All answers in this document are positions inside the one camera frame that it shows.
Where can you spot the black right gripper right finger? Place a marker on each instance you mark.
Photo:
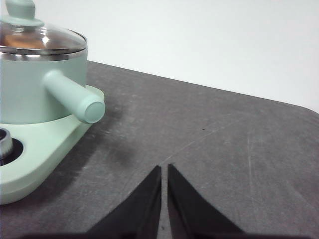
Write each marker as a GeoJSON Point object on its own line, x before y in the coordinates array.
{"type": "Point", "coordinates": [192, 214]}

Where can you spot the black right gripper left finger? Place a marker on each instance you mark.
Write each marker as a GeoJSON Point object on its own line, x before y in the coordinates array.
{"type": "Point", "coordinates": [137, 211]}

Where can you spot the glass lid with green knob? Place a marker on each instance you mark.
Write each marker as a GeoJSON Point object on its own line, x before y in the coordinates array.
{"type": "Point", "coordinates": [22, 10]}

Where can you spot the mint green steamer pot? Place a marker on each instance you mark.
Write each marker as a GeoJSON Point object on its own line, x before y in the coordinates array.
{"type": "Point", "coordinates": [25, 87]}

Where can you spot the mint green cooker base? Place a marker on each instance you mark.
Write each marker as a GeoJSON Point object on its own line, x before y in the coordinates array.
{"type": "Point", "coordinates": [45, 144]}

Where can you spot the silver control knob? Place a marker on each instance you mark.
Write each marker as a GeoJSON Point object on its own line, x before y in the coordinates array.
{"type": "Point", "coordinates": [5, 144]}

